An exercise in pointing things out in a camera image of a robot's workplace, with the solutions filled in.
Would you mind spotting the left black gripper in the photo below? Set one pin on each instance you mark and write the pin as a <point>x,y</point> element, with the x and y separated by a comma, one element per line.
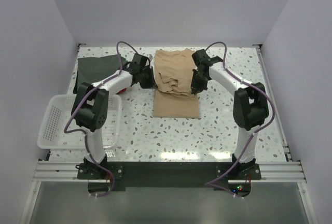
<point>151,83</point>

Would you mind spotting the beige t-shirt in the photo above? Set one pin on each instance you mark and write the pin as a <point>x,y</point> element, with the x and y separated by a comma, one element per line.
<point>173,71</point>

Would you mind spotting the aluminium frame rail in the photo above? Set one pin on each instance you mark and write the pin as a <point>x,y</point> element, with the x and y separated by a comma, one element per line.
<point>58,196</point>

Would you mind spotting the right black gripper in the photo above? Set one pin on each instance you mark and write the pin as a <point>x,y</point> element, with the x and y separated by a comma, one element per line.
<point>197,88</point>

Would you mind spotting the folded grey t-shirt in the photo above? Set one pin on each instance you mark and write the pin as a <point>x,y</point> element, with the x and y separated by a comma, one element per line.
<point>94,69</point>

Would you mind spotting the folded green t-shirt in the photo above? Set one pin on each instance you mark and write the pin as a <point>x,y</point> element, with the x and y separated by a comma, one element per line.
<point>124,60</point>

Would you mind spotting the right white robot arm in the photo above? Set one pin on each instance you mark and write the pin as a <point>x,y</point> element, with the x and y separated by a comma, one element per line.
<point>250,106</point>

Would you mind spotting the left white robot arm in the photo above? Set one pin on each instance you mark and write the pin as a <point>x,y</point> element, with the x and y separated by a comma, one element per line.
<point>90,108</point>

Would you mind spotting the white plastic basket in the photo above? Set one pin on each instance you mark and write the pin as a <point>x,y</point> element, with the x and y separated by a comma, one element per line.
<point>51,133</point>

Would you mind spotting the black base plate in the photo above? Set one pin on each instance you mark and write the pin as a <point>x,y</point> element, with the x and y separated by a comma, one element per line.
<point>118,176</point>

